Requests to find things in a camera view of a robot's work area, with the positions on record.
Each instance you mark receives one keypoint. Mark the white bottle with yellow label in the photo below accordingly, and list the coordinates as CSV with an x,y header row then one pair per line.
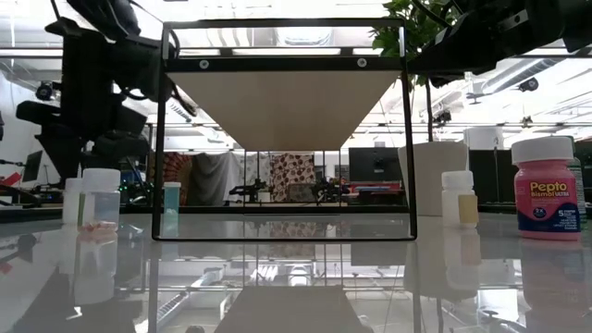
x,y
453,199

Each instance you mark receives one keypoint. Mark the white bottle with green label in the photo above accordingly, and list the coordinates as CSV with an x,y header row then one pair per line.
x,y
70,199

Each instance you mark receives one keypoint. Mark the pink Pepto Bismol bottle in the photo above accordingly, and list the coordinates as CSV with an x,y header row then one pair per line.
x,y
546,189

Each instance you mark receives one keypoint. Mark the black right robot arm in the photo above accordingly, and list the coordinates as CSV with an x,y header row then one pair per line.
x,y
499,32

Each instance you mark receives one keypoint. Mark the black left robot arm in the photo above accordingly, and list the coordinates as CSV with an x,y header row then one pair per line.
x,y
92,92

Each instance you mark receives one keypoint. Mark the dotted patterned cloth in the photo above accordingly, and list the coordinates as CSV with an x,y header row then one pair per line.
x,y
292,173

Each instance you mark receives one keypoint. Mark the grey cloth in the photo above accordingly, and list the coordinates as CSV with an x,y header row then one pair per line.
x,y
213,178

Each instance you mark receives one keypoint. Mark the red patterned cloth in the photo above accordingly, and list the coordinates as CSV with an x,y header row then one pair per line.
x,y
176,178

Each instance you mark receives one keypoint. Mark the white plant pot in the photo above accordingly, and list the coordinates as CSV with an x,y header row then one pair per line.
x,y
435,180

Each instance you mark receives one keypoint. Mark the green leafy plant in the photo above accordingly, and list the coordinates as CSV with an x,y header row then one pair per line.
x,y
393,41

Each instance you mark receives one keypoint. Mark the clear bottle with red pills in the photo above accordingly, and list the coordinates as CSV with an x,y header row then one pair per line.
x,y
102,180

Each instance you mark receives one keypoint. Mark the black partition panel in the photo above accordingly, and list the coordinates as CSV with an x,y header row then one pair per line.
x,y
492,178

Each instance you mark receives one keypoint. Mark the small black monitor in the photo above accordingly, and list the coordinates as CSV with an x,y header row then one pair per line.
x,y
32,166

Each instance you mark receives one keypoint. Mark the black table frame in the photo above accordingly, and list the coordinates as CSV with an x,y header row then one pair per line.
x,y
287,209

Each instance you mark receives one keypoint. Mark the black ceiling camera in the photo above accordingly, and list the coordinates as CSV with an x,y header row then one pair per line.
x,y
45,91
528,84

